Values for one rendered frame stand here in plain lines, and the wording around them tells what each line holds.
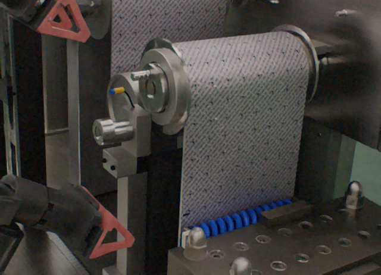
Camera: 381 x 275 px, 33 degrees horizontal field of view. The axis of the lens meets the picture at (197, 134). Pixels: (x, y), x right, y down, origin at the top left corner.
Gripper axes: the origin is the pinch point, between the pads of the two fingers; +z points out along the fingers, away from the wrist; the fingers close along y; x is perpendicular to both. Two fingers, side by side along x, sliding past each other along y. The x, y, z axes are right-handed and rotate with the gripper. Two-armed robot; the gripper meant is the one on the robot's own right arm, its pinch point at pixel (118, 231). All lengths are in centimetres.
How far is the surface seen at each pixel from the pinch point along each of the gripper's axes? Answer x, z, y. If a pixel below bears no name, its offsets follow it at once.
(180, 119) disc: 18.8, 0.3, -0.4
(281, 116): 26.7, 17.8, 0.6
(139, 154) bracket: 10.8, 1.6, -6.7
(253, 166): 17.5, 17.7, 0.6
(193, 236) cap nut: 5.1, 6.3, 7.9
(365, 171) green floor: 32, 256, -146
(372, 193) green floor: 23, 241, -125
